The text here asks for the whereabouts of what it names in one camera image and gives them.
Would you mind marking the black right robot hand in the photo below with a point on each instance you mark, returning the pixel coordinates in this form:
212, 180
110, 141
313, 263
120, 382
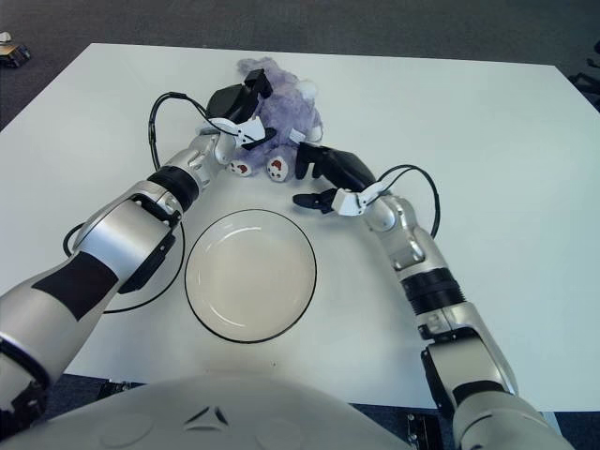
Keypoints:
349, 171

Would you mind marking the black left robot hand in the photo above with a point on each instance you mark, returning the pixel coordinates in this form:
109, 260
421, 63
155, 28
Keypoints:
227, 103

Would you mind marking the purple plush bear doll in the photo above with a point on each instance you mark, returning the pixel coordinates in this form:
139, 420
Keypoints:
286, 112

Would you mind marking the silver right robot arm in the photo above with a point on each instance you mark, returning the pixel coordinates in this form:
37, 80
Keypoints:
422, 253

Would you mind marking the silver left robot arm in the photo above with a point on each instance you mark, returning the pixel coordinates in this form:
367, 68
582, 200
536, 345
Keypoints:
117, 234

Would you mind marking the white plate with black rim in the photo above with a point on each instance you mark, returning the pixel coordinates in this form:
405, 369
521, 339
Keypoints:
248, 276

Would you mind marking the white right wrist connector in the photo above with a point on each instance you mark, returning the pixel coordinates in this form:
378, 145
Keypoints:
344, 201

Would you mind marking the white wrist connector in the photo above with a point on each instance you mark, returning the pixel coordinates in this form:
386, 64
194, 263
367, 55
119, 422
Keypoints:
248, 131
344, 201

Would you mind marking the white left wrist connector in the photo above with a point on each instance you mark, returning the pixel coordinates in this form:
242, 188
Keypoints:
248, 131

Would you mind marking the black and yellow box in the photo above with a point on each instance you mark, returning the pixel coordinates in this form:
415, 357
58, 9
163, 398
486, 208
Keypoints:
14, 55

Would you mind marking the black office chair base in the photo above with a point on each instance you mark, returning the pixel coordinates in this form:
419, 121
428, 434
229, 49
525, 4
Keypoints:
588, 79

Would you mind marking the grey robot torso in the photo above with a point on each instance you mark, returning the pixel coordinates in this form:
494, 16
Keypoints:
211, 422

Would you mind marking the metal bracket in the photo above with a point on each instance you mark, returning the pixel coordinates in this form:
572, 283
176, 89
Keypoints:
417, 429

